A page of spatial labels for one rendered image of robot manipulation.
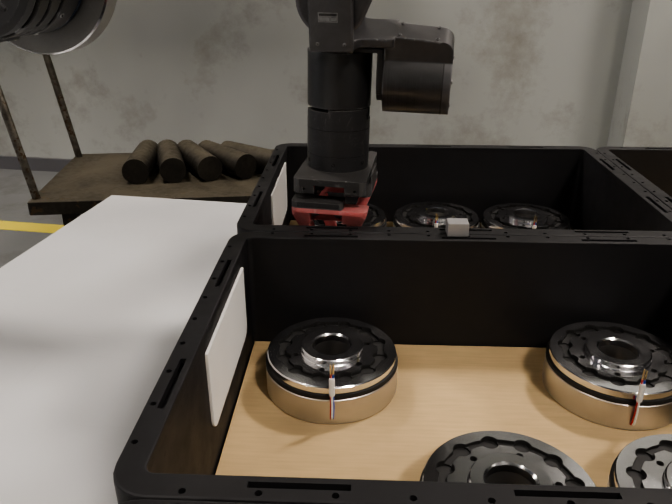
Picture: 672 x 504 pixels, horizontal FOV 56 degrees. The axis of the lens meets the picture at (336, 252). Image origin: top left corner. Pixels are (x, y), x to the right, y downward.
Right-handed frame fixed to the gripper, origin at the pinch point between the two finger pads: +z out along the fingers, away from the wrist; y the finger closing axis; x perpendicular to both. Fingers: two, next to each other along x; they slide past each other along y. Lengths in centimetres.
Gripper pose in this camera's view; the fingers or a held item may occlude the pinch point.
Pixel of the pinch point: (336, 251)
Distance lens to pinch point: 63.4
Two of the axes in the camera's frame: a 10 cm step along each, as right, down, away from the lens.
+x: -9.9, -0.8, 1.3
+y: 1.5, -4.1, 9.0
